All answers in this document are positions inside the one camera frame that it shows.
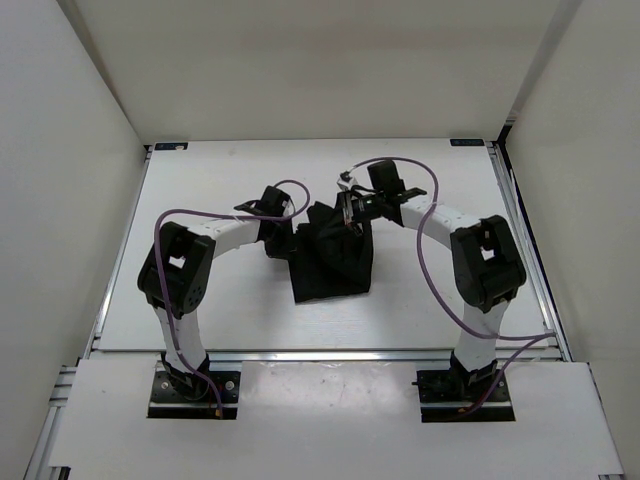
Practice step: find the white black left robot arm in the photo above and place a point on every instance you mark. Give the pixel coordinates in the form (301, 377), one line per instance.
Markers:
(174, 280)

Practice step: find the aluminium right frame rail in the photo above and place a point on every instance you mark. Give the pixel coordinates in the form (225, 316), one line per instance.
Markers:
(526, 240)

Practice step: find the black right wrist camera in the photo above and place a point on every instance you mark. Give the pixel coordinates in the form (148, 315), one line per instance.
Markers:
(385, 180)

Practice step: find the blue corner label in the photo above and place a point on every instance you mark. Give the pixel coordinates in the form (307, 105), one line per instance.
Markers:
(467, 142)
(171, 146)

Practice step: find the blue right corner label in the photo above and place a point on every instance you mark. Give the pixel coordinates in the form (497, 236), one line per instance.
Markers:
(467, 142)

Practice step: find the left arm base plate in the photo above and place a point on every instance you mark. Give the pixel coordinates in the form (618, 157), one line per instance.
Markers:
(174, 396)

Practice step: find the blue left corner label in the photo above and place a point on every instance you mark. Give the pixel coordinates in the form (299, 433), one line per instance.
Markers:
(171, 146)

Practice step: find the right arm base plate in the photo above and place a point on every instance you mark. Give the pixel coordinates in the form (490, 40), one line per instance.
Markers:
(456, 395)

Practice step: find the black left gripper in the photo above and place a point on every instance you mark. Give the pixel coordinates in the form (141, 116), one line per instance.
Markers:
(285, 249)

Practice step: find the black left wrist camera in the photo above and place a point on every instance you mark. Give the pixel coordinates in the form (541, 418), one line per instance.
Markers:
(273, 203)

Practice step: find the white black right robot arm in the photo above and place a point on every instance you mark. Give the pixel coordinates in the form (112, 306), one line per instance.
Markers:
(487, 267)

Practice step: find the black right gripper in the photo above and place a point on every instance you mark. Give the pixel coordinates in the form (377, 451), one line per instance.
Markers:
(345, 201)

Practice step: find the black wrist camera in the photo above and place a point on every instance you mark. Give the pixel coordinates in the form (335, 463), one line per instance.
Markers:
(273, 203)
(385, 180)

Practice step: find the aluminium front table rail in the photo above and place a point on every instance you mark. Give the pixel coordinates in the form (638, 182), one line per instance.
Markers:
(438, 355)

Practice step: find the black skirt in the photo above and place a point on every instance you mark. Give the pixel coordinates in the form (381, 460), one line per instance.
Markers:
(330, 259)

